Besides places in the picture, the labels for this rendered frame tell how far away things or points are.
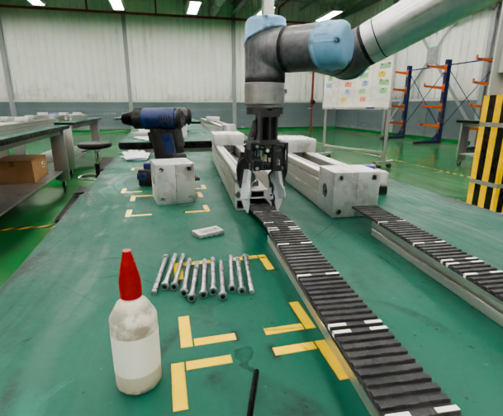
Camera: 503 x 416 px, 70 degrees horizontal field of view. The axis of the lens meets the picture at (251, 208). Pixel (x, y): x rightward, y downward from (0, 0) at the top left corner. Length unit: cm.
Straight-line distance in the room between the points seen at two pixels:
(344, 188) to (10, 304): 59
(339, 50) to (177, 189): 47
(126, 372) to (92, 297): 18
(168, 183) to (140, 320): 59
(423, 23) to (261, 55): 27
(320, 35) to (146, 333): 50
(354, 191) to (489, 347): 43
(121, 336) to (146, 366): 3
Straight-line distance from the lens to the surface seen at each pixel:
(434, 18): 72
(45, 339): 43
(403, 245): 60
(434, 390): 31
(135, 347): 31
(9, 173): 450
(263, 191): 80
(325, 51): 63
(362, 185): 78
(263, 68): 68
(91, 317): 45
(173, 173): 86
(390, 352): 33
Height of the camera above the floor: 100
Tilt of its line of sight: 16 degrees down
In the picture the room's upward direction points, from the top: straight up
